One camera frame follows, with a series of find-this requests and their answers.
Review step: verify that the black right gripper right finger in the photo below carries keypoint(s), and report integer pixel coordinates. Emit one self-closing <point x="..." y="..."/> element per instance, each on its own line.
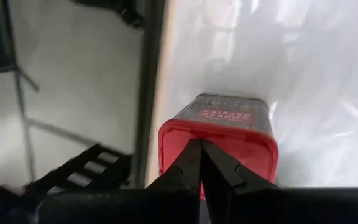
<point x="291" y="208"/>

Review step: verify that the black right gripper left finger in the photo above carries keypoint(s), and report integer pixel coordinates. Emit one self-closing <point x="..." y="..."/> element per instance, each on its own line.
<point x="135" y="208"/>

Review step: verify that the red lid spice tin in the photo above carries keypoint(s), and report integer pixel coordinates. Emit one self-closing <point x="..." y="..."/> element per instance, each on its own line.
<point x="250" y="149"/>

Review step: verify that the black slotted rack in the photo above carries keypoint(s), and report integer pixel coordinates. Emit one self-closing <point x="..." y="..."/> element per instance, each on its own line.
<point x="82" y="174"/>

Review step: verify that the clear plastic table sheet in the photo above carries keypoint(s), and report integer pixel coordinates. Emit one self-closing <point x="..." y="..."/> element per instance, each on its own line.
<point x="306" y="77"/>

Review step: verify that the black aluminium table frame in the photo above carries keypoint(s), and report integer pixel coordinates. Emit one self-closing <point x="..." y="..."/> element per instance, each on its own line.
<point x="149" y="93"/>

